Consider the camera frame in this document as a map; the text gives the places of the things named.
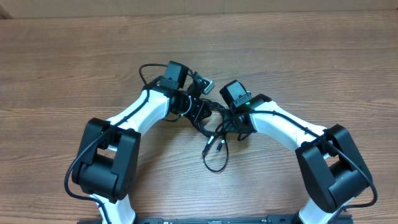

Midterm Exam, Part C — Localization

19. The black USB-A cable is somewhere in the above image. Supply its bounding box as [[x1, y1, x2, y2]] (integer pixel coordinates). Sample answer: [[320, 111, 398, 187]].
[[192, 98, 231, 156]]

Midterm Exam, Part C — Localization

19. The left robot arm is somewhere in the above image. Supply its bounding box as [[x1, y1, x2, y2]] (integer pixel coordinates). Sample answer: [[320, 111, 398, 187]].
[[64, 61, 214, 223]]

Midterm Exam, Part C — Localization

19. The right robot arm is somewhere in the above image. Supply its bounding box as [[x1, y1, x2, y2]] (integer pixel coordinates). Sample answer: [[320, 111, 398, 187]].
[[220, 80, 377, 223]]

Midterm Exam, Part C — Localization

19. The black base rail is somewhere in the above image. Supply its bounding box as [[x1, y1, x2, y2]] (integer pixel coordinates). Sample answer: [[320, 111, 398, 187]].
[[77, 213, 354, 224]]

